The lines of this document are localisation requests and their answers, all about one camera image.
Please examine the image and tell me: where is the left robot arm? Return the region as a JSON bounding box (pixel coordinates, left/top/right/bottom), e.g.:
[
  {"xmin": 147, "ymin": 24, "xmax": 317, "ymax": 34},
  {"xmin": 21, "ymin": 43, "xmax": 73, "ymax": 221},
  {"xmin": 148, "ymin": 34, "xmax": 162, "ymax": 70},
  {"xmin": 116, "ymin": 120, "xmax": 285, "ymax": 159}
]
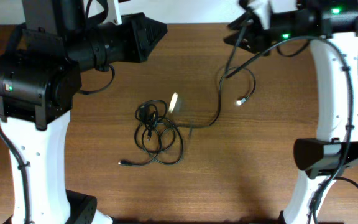
[{"xmin": 0, "ymin": 0, "xmax": 167, "ymax": 223}]

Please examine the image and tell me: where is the camera black cable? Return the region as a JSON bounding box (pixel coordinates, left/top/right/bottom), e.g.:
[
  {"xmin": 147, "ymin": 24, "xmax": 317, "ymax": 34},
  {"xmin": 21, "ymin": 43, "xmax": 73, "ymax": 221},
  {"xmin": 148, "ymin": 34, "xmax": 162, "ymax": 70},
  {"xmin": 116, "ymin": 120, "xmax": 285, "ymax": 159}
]
[
  {"xmin": 225, "ymin": 35, "xmax": 358, "ymax": 224},
  {"xmin": 0, "ymin": 63, "xmax": 116, "ymax": 224}
]

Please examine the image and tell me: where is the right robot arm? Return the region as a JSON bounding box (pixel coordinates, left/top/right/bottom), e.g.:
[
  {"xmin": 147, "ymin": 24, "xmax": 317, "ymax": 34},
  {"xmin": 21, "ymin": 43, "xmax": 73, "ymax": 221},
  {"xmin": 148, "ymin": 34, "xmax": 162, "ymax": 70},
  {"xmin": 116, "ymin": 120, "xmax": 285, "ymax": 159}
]
[{"xmin": 224, "ymin": 0, "xmax": 358, "ymax": 223}]

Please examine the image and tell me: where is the right camera black cable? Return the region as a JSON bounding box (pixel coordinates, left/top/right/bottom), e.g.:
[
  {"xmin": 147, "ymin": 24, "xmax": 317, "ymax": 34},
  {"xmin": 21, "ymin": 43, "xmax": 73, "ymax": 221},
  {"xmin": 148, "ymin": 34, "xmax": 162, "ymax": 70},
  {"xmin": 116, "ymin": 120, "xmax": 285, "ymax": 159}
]
[{"xmin": 225, "ymin": 35, "xmax": 358, "ymax": 224}]

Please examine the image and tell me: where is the left camera black cable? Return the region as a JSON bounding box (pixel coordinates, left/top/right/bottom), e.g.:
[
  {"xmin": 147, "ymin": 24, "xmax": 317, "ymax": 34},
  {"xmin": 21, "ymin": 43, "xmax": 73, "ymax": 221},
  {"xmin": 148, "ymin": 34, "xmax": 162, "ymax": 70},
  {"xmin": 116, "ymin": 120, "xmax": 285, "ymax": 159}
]
[{"xmin": 0, "ymin": 63, "xmax": 116, "ymax": 224}]

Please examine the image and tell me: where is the black USB cable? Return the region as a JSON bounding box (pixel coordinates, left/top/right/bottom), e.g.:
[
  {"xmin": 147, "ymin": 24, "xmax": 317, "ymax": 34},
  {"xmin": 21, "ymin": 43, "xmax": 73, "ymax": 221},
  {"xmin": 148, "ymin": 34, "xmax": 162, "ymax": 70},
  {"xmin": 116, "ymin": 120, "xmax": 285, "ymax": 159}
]
[{"xmin": 117, "ymin": 99, "xmax": 185, "ymax": 167}]

